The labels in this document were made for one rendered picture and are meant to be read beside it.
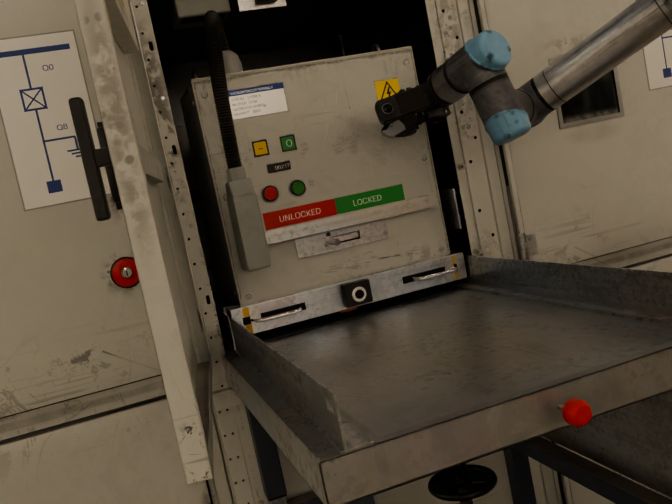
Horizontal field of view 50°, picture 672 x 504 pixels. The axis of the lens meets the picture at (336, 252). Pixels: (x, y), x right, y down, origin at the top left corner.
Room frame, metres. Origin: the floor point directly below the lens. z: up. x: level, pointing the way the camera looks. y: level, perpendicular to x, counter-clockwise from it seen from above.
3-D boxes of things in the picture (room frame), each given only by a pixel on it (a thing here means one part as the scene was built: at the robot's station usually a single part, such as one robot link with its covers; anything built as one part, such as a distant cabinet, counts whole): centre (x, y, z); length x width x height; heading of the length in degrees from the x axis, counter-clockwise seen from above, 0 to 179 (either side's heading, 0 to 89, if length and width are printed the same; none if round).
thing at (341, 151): (1.53, -0.02, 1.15); 0.48 x 0.01 x 0.48; 107
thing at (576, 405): (0.83, -0.24, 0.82); 0.04 x 0.03 x 0.03; 17
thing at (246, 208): (1.41, 0.16, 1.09); 0.08 x 0.05 x 0.17; 17
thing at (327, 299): (1.55, -0.02, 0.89); 0.54 x 0.05 x 0.06; 107
